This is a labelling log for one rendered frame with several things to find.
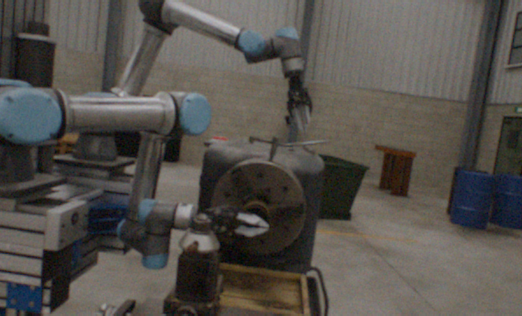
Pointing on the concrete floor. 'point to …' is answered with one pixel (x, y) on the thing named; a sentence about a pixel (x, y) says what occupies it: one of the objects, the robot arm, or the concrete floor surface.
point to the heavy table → (396, 169)
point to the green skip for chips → (339, 187)
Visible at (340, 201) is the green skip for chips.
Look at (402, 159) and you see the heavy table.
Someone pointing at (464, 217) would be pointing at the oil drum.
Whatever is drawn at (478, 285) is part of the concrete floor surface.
